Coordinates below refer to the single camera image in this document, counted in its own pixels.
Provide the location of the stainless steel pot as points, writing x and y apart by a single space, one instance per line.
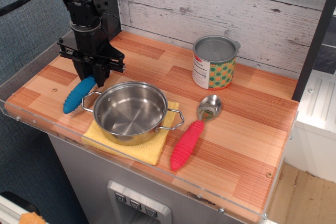
131 113

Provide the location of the toy food can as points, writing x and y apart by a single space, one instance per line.
214 60

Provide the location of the red handled metal spoon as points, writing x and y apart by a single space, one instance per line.
208 109

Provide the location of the yellow cloth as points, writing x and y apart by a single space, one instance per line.
148 152

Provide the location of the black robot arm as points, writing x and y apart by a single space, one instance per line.
94 24

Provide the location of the blue handled metal fork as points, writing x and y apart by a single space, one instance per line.
74 98

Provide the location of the silver dispenser panel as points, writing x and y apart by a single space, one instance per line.
130 206

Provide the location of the black vertical post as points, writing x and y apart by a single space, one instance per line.
111 18

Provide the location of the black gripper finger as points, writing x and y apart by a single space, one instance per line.
83 69
101 74

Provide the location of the orange object at corner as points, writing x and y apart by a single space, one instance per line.
31 218

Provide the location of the grey toy fridge cabinet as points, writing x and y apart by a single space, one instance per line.
89 171

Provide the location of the dark right frame post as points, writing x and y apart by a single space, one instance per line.
312 54

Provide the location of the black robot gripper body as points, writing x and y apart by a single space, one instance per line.
91 45

